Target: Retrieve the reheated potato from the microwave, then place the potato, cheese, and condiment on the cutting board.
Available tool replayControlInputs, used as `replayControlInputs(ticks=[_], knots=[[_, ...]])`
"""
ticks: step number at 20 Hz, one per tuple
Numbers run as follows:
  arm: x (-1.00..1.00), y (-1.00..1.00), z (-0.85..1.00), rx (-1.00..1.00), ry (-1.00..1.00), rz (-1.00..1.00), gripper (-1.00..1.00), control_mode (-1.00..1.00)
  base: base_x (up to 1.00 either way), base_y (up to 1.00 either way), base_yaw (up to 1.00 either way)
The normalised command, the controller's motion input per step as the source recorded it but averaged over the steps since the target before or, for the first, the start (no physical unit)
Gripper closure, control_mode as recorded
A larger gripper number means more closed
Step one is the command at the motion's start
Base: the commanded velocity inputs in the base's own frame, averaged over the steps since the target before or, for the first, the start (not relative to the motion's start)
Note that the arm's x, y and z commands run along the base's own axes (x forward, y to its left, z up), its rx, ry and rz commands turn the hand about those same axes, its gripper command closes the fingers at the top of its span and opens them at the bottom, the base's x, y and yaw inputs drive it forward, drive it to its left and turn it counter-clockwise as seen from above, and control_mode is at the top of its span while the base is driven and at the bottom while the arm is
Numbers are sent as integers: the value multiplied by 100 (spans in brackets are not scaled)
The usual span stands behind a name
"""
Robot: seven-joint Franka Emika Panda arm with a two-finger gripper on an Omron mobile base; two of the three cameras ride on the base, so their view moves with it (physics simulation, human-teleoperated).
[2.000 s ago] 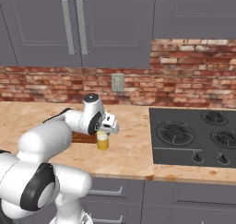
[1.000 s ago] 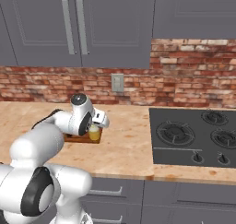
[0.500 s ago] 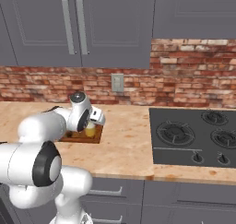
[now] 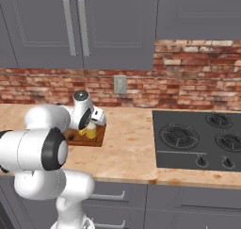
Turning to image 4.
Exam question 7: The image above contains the grey lower cupboard door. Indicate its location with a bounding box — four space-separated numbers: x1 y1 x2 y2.
143 208 241 229
0 175 61 229

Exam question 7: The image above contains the brown wooden cutting board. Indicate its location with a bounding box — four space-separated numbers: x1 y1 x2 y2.
63 123 107 148

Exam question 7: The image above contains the black gas hob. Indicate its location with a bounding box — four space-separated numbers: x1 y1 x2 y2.
152 109 241 172

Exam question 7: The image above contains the yellow cheese wedge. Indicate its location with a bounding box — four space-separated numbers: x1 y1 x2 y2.
77 127 88 138

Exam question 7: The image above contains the grey drawer front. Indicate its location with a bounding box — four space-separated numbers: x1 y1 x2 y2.
84 180 149 209
145 183 241 212
82 205 147 229

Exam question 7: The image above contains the grey wall switch plate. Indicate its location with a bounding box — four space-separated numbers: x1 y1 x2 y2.
113 74 128 95

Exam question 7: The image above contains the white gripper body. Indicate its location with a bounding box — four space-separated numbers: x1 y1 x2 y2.
94 110 107 127

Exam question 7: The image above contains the yellow condiment bottle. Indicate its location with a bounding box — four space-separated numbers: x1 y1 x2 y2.
86 121 98 140

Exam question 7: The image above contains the silver cupboard door handle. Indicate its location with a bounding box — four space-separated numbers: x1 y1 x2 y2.
77 0 92 57
62 0 78 57

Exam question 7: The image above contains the grey cupboard door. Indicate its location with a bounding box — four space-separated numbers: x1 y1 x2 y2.
0 5 19 69
143 208 241 229
74 0 160 72
155 0 241 41
0 0 85 70
0 175 61 229

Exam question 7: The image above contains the black hob knob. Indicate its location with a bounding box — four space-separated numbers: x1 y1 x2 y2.
195 155 209 169
221 155 236 170

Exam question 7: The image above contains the silver drawer handle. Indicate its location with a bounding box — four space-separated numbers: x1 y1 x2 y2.
93 220 127 229
89 190 126 202

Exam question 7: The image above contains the grey upper cupboard door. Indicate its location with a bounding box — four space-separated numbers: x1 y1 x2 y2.
155 0 241 41
0 0 85 70
0 5 19 69
74 0 160 72

